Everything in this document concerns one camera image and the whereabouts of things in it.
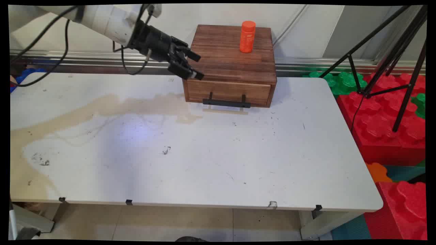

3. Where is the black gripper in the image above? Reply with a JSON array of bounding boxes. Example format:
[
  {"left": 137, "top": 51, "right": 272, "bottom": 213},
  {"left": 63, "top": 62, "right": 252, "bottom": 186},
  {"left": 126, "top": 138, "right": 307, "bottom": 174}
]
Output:
[{"left": 129, "top": 20, "right": 205, "bottom": 81}]

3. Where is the black tripod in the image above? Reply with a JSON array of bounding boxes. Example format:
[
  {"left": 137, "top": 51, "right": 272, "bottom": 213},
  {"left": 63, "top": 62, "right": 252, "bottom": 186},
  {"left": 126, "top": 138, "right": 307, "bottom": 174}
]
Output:
[{"left": 318, "top": 5, "right": 427, "bottom": 133}]

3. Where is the aluminium wall rail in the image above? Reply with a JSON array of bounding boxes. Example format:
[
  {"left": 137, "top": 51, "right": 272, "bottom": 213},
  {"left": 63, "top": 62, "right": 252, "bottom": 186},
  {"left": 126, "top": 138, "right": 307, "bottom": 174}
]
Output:
[{"left": 10, "top": 49, "right": 426, "bottom": 77}]

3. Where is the blue foam block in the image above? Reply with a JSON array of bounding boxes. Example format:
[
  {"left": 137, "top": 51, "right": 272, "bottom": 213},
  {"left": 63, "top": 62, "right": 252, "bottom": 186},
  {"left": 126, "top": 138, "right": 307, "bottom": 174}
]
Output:
[{"left": 10, "top": 68, "right": 47, "bottom": 93}]

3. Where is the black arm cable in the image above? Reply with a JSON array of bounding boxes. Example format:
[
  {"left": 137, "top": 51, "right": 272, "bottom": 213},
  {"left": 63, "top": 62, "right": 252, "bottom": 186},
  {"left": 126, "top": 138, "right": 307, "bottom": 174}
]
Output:
[{"left": 10, "top": 5, "right": 154, "bottom": 87}]

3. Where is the large red foam block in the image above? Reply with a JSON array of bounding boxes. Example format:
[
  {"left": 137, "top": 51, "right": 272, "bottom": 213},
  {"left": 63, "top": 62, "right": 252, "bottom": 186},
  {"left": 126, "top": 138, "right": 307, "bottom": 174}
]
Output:
[{"left": 337, "top": 72, "right": 426, "bottom": 166}]

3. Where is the grey wall conduit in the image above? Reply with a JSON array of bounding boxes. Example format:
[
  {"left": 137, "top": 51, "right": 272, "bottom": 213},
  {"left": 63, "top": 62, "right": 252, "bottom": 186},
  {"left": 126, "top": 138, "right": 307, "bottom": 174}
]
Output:
[{"left": 272, "top": 5, "right": 309, "bottom": 46}]

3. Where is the teal foam mat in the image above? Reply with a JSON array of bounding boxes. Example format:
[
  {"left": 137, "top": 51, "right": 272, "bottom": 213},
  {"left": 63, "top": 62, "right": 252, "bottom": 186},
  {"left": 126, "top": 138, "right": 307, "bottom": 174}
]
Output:
[{"left": 385, "top": 159, "right": 426, "bottom": 183}]

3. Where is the orange foam piece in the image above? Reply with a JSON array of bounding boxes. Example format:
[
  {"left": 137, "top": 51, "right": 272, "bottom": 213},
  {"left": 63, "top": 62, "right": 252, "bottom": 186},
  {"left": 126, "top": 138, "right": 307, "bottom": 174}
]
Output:
[{"left": 366, "top": 162, "right": 393, "bottom": 183}]

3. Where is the wide green foam block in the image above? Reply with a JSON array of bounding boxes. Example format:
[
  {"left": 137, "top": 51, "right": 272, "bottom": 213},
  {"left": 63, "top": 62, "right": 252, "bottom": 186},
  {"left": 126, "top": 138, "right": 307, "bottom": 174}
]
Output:
[{"left": 303, "top": 71, "right": 368, "bottom": 97}]

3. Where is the orange plastic bottle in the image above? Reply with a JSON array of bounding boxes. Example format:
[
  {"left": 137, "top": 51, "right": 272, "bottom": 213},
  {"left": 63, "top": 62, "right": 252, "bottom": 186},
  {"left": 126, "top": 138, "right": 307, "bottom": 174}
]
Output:
[{"left": 239, "top": 21, "right": 256, "bottom": 54}]

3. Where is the brown wooden drawer cabinet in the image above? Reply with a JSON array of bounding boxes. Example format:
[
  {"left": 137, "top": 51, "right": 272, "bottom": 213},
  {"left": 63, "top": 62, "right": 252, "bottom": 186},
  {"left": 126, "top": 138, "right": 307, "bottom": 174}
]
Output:
[{"left": 183, "top": 24, "right": 277, "bottom": 108}]

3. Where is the wooden drawer with black handle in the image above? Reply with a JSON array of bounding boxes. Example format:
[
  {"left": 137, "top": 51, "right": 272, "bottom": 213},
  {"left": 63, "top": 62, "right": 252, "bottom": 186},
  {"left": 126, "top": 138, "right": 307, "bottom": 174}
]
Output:
[{"left": 186, "top": 80, "right": 272, "bottom": 109}]

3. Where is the white table leg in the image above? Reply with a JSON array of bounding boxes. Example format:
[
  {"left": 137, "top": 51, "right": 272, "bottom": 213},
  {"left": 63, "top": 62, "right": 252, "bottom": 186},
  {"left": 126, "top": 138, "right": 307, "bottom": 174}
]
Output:
[
  {"left": 10, "top": 201, "right": 56, "bottom": 240},
  {"left": 299, "top": 210, "right": 364, "bottom": 241}
]

